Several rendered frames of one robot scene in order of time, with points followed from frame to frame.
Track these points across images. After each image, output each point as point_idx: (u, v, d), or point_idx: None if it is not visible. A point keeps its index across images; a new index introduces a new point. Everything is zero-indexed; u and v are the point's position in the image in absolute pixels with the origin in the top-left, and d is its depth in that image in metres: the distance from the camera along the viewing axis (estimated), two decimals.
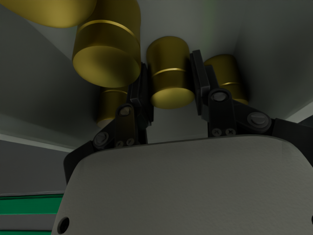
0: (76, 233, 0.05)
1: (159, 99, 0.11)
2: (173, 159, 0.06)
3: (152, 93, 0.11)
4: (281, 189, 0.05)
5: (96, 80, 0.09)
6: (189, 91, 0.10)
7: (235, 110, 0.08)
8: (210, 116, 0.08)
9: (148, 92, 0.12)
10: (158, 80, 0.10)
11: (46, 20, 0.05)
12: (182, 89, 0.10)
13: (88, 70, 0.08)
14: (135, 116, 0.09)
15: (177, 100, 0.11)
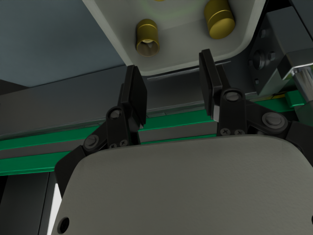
0: (76, 233, 0.05)
1: None
2: (173, 159, 0.06)
3: None
4: (281, 189, 0.05)
5: None
6: None
7: (248, 110, 0.08)
8: (221, 115, 0.08)
9: None
10: None
11: None
12: None
13: None
14: (126, 118, 0.09)
15: None
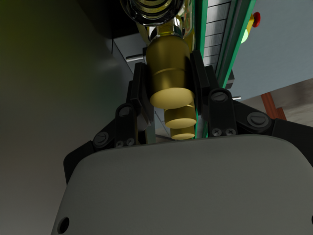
0: (76, 233, 0.05)
1: (172, 123, 0.16)
2: (173, 159, 0.06)
3: (168, 120, 0.16)
4: (281, 189, 0.05)
5: (159, 105, 0.12)
6: (193, 120, 0.16)
7: (235, 110, 0.08)
8: (210, 116, 0.08)
9: (164, 118, 0.17)
10: (173, 112, 0.16)
11: None
12: (189, 119, 0.15)
13: (159, 100, 0.11)
14: (135, 116, 0.09)
15: (184, 124, 0.17)
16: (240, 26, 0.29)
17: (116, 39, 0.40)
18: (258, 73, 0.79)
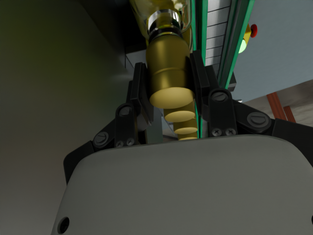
0: (76, 233, 0.05)
1: (179, 131, 0.22)
2: (173, 159, 0.06)
3: (176, 128, 0.21)
4: (281, 189, 0.05)
5: (171, 120, 0.18)
6: (195, 128, 0.21)
7: (235, 110, 0.08)
8: (210, 116, 0.08)
9: (173, 127, 0.22)
10: (180, 122, 0.21)
11: (165, 107, 0.12)
12: (192, 127, 0.21)
13: (171, 117, 0.17)
14: (135, 116, 0.09)
15: (188, 131, 0.22)
16: (235, 44, 0.34)
17: (128, 54, 0.46)
18: (260, 76, 0.82)
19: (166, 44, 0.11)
